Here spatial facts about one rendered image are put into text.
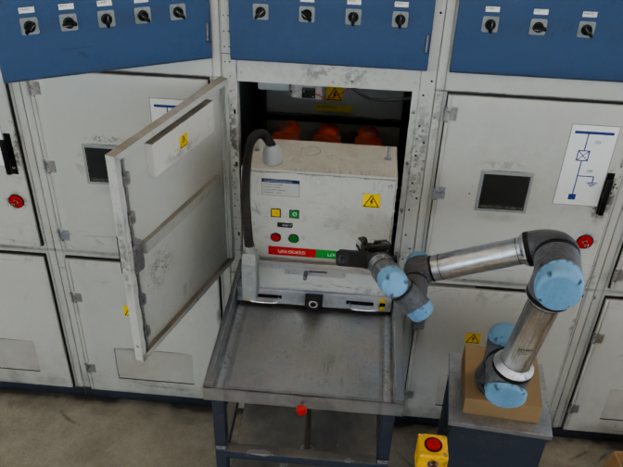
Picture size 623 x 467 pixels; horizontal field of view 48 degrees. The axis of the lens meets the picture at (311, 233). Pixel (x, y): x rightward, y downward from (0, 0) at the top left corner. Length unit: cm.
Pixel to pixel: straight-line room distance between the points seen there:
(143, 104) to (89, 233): 61
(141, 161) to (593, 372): 201
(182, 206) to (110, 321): 90
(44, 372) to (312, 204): 166
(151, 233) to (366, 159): 72
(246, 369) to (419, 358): 94
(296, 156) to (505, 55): 72
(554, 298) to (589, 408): 149
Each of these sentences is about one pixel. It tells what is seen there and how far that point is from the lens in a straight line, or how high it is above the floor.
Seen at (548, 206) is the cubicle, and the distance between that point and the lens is 260.
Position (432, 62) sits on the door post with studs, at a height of 167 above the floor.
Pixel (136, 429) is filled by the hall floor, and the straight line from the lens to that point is 330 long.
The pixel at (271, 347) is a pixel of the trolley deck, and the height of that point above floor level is 85.
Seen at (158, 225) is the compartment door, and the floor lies 124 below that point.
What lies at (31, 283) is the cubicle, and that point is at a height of 65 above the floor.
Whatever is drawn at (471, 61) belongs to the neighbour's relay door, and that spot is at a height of 169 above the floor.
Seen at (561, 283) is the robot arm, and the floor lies 142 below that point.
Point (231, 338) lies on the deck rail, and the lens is 239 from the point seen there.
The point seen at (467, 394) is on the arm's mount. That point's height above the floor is 82.
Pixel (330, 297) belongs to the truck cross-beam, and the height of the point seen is 91.
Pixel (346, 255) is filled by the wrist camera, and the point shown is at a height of 127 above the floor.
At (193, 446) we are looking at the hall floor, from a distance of 320.
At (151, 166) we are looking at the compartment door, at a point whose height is 147.
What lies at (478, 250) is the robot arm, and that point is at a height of 135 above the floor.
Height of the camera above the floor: 246
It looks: 34 degrees down
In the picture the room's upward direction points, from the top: 2 degrees clockwise
